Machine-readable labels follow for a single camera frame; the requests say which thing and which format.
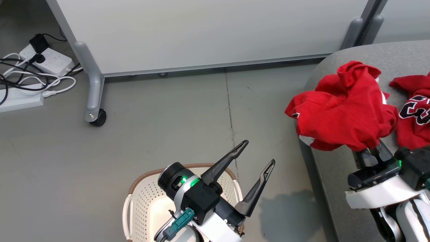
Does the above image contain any red garment with white lining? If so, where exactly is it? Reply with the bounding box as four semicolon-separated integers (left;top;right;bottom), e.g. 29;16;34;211
285;60;399;152

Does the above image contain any thin white cable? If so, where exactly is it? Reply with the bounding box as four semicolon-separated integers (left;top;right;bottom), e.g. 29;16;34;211
0;52;36;81

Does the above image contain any narrow white partition panel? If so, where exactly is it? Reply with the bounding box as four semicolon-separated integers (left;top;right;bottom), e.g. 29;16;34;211
373;0;430;45

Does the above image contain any wide white partition panel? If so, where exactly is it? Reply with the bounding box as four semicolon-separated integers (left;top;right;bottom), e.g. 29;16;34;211
45;0;370;78

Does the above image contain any short grey partition foot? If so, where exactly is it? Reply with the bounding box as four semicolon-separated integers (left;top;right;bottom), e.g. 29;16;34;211
341;17;365;51
361;14;385;46

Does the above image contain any white looped cable with plug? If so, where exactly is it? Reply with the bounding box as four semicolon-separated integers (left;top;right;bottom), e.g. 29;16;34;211
10;76;77;98

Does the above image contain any plain white power strip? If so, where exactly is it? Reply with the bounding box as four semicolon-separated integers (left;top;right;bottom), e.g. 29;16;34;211
0;84;45;113

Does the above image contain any white laundry basket brown rim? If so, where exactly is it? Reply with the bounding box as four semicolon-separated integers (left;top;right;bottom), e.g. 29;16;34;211
123;163;244;242

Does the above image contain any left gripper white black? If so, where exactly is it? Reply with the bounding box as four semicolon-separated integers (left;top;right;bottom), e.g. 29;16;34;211
158;140;275;242

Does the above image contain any left camera cable teal plug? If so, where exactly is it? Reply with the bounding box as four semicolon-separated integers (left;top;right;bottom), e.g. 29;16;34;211
155;207;195;242

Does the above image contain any white power strip with buttons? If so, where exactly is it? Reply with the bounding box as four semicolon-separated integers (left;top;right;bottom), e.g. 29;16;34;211
19;47;74;77

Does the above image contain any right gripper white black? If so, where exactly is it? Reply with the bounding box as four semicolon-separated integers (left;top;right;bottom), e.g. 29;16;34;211
345;141;429;209

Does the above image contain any black cable bundle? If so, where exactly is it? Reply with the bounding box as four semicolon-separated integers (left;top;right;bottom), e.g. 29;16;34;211
0;57;61;105

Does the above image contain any red jersey with number print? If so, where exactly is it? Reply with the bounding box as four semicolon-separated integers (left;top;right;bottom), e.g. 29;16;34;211
389;72;430;150

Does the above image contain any black power adapter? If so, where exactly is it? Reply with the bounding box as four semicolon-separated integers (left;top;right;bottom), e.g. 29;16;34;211
29;34;50;53

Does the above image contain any black caster wheel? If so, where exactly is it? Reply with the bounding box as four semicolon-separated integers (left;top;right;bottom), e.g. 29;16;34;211
89;108;107;127

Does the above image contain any grey partition leg with caster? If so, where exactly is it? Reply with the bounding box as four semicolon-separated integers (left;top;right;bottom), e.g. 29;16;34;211
74;41;105;123

